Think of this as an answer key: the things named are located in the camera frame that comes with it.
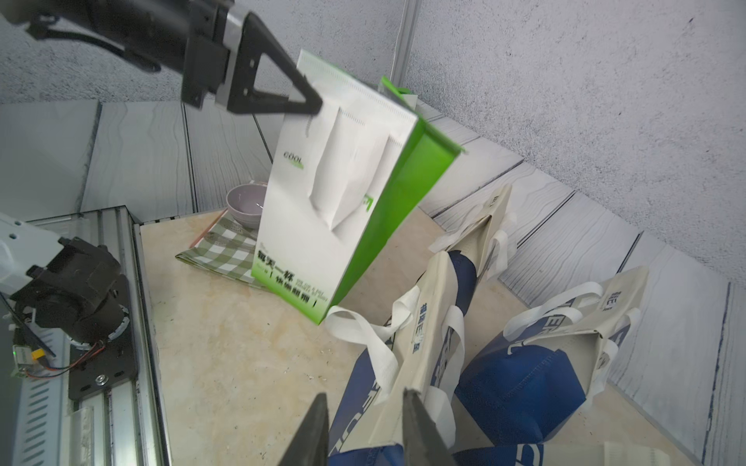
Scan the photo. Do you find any green checkered cloth mat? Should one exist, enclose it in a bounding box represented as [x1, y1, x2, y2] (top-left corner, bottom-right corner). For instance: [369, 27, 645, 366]
[176, 212, 263, 289]

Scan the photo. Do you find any dark navy takeaway bag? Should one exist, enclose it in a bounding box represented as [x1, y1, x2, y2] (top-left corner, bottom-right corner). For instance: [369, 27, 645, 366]
[429, 184, 517, 283]

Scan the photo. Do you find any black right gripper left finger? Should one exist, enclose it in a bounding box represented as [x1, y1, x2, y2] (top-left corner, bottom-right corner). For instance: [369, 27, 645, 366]
[279, 393, 329, 466]

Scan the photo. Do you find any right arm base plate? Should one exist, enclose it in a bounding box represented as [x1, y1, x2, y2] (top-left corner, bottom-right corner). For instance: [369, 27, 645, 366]
[68, 275, 138, 401]

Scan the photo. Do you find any blue white takeout bag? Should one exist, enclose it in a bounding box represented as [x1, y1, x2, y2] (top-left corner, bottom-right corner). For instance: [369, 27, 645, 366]
[322, 250, 477, 465]

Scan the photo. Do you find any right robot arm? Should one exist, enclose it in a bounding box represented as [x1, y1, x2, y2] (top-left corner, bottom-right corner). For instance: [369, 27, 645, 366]
[1, 218, 478, 465]

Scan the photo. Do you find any lilac ceramic bowl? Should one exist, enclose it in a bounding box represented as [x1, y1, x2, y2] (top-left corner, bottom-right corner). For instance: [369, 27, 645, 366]
[225, 182, 267, 229]

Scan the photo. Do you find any blue bag standing rear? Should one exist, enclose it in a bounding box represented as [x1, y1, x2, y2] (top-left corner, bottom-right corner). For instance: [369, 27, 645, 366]
[454, 442, 671, 466]

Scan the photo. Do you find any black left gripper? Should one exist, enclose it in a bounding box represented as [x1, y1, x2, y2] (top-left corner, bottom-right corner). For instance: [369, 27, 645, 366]
[181, 1, 322, 116]

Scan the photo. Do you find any red board under cloth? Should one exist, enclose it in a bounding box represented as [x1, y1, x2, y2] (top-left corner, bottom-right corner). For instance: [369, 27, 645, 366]
[189, 208, 228, 249]

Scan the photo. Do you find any blue white bag lying right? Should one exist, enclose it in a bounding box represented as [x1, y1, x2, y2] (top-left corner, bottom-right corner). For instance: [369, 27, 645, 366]
[456, 266, 649, 446]

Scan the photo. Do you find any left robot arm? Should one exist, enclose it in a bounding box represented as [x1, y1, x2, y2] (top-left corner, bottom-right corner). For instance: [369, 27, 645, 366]
[1, 0, 322, 116]

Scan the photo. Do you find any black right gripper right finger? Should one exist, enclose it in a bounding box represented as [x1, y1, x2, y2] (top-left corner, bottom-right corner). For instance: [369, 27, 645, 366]
[402, 388, 457, 466]

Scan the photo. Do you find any green white takeout bag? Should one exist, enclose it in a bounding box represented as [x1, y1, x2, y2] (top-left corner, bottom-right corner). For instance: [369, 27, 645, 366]
[252, 52, 462, 323]
[378, 76, 418, 111]

